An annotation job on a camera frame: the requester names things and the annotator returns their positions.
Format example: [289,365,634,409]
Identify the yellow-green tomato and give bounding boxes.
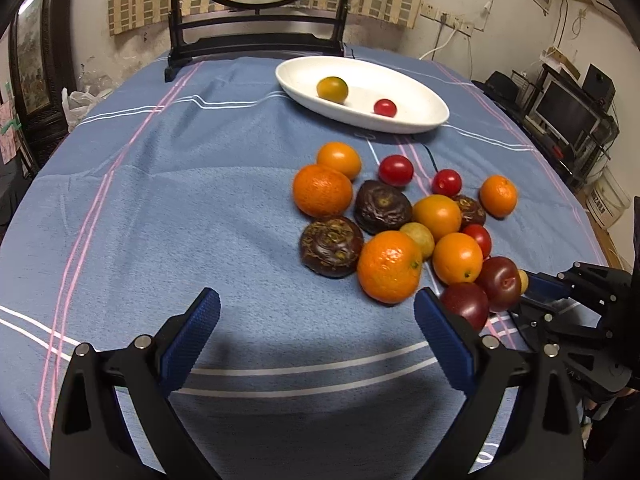
[316,76,349,104]

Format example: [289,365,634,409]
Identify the large front mandarin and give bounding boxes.
[357,231,423,306]

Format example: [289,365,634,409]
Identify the white wall power strip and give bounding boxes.
[420,2,475,37]

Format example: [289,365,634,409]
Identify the small orange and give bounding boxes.
[478,174,518,219]
[316,142,361,181]

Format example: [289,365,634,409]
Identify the black framed round screen stand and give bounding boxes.
[164,0,357,84]

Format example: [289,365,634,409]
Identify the white bucket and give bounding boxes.
[586,167,631,230]

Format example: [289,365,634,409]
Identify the blue striped tablecloth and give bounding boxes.
[1,48,604,479]

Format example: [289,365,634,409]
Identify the small red cherry tomato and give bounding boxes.
[373,99,397,118]

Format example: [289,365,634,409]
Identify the small yellow longan fruit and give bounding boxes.
[400,222,435,261]

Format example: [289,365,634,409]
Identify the small orange top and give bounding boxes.
[316,142,361,181]

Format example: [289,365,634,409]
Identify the small dark passion fruit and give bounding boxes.
[452,194,486,229]

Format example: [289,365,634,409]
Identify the black cable on table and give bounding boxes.
[416,140,442,174]

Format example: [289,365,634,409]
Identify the red tomato hidden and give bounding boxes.
[462,223,492,259]

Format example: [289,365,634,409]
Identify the black hat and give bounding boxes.
[472,70,518,103]

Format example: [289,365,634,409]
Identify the white plastic bag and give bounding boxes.
[61,88,113,132]

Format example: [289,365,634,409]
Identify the white oval plate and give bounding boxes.
[274,55,450,134]

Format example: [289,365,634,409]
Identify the black speaker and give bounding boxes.
[582,64,615,112]

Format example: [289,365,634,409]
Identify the computer monitor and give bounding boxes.
[527,77,600,151]

